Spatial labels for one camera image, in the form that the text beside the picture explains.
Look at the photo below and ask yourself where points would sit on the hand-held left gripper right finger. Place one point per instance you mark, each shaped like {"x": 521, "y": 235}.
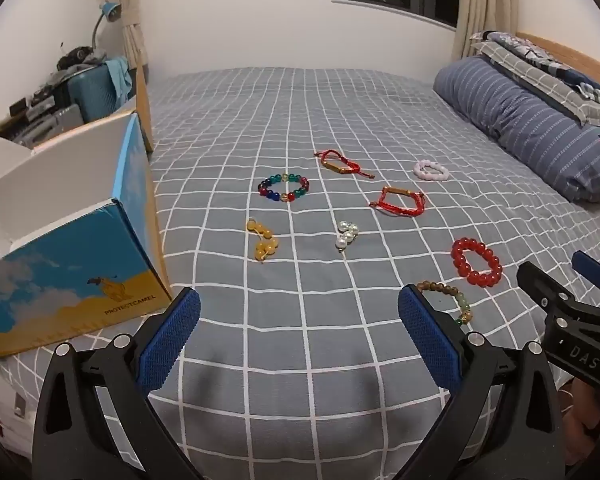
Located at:
{"x": 430, "y": 341}

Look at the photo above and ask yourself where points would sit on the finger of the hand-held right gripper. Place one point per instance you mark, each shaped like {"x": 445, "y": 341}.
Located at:
{"x": 592, "y": 271}
{"x": 547, "y": 282}

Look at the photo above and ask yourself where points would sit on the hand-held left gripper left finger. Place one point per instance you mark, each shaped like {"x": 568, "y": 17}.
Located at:
{"x": 172, "y": 340}

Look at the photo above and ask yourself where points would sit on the blue and yellow cardboard box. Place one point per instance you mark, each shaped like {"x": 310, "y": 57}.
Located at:
{"x": 70, "y": 280}

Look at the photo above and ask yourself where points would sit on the person's right hand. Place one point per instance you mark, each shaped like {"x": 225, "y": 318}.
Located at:
{"x": 585, "y": 412}

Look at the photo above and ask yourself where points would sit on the blue striped rolled duvet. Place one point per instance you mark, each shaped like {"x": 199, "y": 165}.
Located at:
{"x": 525, "y": 120}

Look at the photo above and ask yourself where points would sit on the grey plaid pillow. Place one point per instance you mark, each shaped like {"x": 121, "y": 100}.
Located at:
{"x": 540, "y": 77}

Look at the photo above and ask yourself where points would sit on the wooden headboard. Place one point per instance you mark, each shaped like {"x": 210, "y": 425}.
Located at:
{"x": 580, "y": 55}

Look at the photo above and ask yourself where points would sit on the navy patterned pillow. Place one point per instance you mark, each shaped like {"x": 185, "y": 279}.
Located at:
{"x": 535, "y": 52}

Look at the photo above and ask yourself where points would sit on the grey checked bed sheet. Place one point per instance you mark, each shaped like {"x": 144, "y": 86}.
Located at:
{"x": 300, "y": 125}

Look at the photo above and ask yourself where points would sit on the pile of desk clutter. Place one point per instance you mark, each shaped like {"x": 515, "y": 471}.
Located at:
{"x": 40, "y": 117}

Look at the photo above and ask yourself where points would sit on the teal suitcase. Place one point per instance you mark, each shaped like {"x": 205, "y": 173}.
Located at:
{"x": 92, "y": 92}

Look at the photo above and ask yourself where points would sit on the light blue cloth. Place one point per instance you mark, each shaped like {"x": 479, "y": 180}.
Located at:
{"x": 120, "y": 77}

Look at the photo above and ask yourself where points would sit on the beige curtain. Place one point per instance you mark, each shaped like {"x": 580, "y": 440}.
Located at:
{"x": 485, "y": 5}
{"x": 135, "y": 45}

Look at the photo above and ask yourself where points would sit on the black headphones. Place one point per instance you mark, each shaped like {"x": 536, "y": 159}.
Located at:
{"x": 75, "y": 57}

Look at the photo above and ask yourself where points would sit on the blue desk lamp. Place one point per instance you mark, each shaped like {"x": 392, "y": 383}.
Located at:
{"x": 111, "y": 12}

